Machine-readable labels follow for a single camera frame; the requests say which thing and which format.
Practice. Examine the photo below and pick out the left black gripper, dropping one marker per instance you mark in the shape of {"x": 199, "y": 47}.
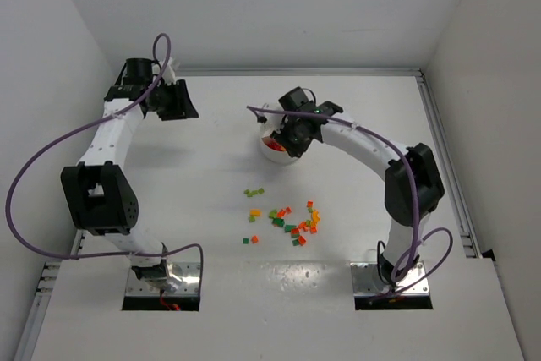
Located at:
{"x": 176, "y": 100}

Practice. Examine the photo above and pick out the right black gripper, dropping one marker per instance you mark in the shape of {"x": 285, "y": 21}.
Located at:
{"x": 287, "y": 139}

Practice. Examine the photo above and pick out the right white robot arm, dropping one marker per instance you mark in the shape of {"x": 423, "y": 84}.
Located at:
{"x": 412, "y": 183}

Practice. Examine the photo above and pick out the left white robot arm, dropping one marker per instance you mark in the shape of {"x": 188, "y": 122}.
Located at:
{"x": 99, "y": 196}

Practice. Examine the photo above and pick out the white divided round container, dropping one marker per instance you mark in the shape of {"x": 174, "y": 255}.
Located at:
{"x": 270, "y": 149}

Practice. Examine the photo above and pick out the orange lego bottom right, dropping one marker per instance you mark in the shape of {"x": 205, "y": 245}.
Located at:
{"x": 301, "y": 240}

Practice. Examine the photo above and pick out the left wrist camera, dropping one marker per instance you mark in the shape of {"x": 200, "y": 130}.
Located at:
{"x": 169, "y": 76}

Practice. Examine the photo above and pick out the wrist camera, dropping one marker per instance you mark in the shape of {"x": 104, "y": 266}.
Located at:
{"x": 169, "y": 76}
{"x": 268, "y": 116}

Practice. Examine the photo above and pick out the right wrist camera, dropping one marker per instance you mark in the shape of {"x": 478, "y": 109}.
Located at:
{"x": 268, "y": 116}

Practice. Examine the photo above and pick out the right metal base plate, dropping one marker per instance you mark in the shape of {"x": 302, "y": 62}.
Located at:
{"x": 367, "y": 283}

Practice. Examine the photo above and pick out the metal base plate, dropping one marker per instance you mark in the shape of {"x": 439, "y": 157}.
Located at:
{"x": 179, "y": 279}
{"x": 367, "y": 283}

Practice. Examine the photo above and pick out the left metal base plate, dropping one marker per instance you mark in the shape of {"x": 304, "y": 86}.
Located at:
{"x": 179, "y": 279}

